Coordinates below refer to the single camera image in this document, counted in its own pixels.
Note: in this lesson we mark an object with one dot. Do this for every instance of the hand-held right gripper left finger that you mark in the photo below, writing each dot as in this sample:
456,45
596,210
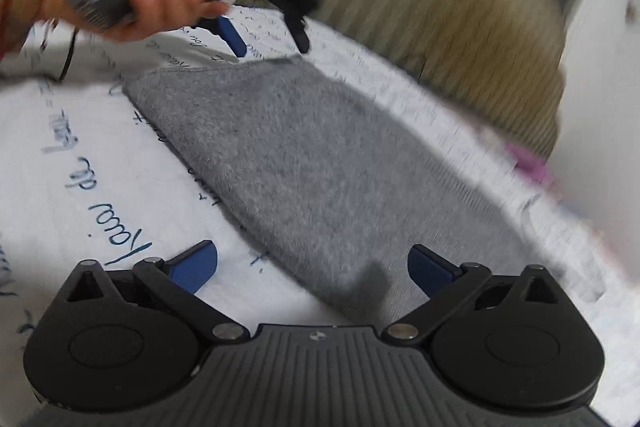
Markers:
197,264

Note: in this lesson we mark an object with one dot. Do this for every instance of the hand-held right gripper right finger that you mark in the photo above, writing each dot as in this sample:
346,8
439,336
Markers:
425,269

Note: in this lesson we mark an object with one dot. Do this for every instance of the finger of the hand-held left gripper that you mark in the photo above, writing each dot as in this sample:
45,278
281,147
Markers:
299,34
230,34

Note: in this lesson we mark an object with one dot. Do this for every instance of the grey sweater with navy sleeves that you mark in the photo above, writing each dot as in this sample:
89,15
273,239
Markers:
300,157

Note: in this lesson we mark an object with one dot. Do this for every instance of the purple cloth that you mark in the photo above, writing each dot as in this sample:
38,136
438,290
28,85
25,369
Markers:
530,167

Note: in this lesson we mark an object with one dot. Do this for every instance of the olive padded headboard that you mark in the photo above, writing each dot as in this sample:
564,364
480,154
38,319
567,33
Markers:
475,32

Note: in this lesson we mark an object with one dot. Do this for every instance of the white script-printed bedsheet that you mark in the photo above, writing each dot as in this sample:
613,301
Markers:
75,132

